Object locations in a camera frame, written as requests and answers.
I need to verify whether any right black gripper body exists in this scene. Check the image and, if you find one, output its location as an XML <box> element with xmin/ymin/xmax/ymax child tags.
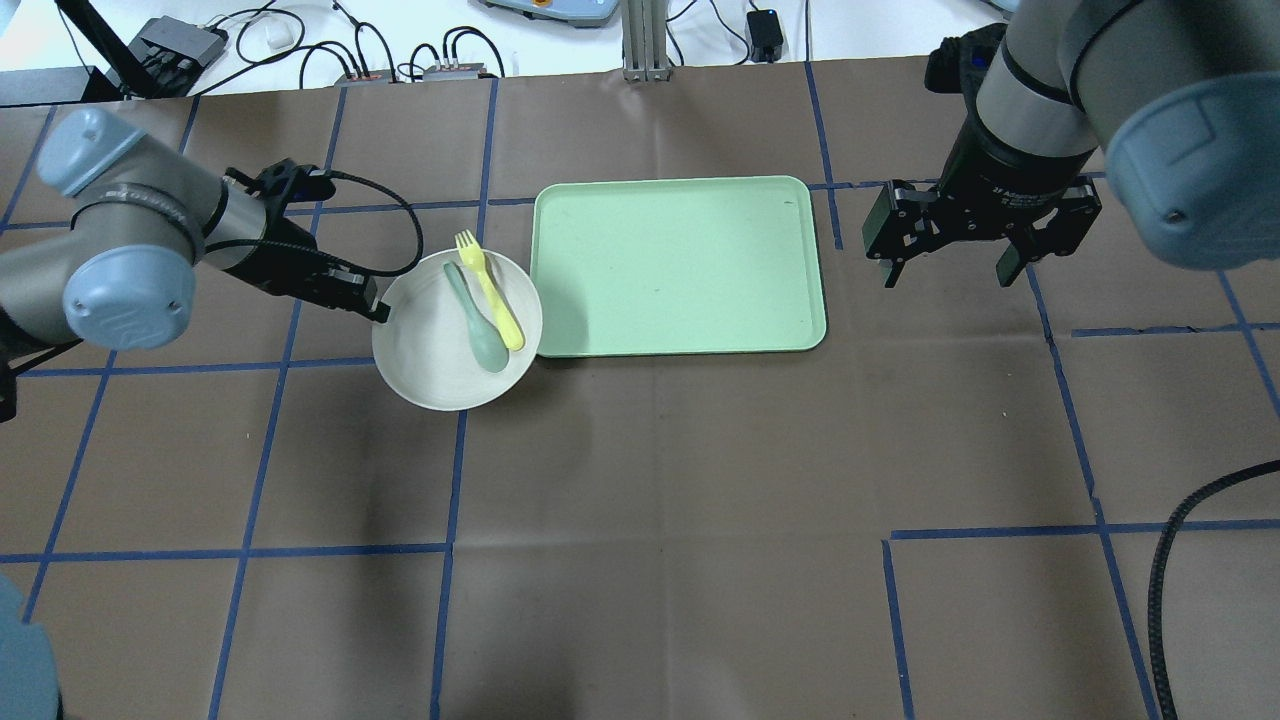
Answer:
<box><xmin>863</xmin><ymin>120</ymin><xmax>1093</xmax><ymax>263</ymax></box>

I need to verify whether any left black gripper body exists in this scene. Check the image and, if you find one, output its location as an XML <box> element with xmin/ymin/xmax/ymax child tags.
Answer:
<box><xmin>205</xmin><ymin>158</ymin><xmax>379</xmax><ymax>316</ymax></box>

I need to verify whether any white round plate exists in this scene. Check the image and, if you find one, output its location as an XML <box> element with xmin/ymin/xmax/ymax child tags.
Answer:
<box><xmin>372</xmin><ymin>249</ymin><xmax>543</xmax><ymax>411</ymax></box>

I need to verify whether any yellow plastic fork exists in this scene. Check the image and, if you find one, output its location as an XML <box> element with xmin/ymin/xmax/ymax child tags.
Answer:
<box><xmin>454</xmin><ymin>229</ymin><xmax>526</xmax><ymax>351</ymax></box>

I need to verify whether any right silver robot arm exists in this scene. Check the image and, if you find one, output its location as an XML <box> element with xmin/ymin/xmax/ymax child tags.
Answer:
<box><xmin>863</xmin><ymin>1</ymin><xmax>1279</xmax><ymax>288</ymax></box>

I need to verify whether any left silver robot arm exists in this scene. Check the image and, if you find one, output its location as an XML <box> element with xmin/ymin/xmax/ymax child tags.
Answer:
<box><xmin>1</xmin><ymin>108</ymin><xmax>390</xmax><ymax>421</ymax></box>

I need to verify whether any teal plastic spoon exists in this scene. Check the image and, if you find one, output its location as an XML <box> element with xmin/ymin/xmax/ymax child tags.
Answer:
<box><xmin>443</xmin><ymin>261</ymin><xmax>509</xmax><ymax>374</ymax></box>

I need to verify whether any light green plastic tray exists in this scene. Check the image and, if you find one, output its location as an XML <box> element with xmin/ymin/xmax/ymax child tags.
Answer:
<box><xmin>530</xmin><ymin>176</ymin><xmax>828</xmax><ymax>359</ymax></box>

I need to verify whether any black device box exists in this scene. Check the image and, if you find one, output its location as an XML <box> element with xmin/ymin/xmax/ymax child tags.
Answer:
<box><xmin>128</xmin><ymin>15</ymin><xmax>229</xmax><ymax>73</ymax></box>

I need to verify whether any black power adapter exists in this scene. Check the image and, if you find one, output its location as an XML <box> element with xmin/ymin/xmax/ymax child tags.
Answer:
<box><xmin>745</xmin><ymin>8</ymin><xmax>785</xmax><ymax>63</ymax></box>

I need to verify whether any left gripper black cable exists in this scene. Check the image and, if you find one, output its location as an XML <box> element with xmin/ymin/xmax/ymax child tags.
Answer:
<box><xmin>300</xmin><ymin>170</ymin><xmax>426</xmax><ymax>279</ymax></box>

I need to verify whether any black corrugated cable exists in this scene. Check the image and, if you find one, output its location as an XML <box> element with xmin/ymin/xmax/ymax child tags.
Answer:
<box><xmin>1148</xmin><ymin>462</ymin><xmax>1280</xmax><ymax>720</ymax></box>

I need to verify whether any aluminium profile post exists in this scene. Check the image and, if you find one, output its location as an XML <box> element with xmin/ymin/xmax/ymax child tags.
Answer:
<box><xmin>620</xmin><ymin>0</ymin><xmax>672</xmax><ymax>83</ymax></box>

